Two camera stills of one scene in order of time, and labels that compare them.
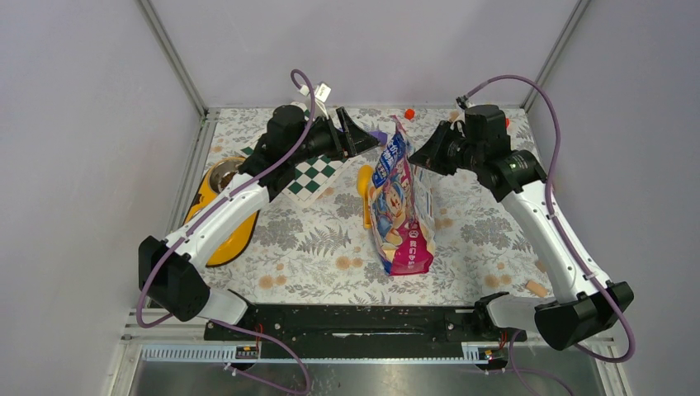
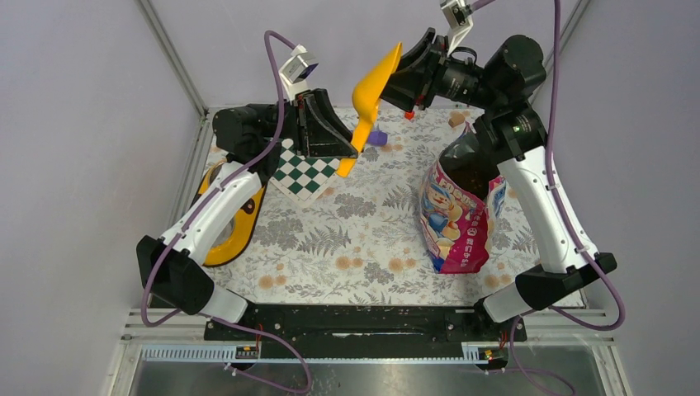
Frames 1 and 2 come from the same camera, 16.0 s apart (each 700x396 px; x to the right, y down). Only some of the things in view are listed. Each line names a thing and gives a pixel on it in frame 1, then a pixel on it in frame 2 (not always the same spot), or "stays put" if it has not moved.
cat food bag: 402,219 -> 461,198
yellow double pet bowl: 218,177 stays put
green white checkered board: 311,176 stays put
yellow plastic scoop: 364,179 -> 366,94
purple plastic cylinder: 381,136 stays put
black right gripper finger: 441,152 -> 404,87
